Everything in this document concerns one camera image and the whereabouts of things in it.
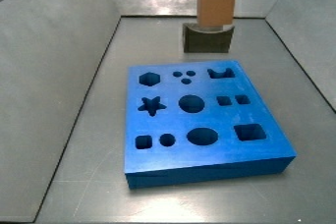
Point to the black curved fixture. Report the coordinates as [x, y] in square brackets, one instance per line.
[206, 40]

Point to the blue shape sorting block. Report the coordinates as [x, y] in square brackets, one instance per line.
[199, 126]

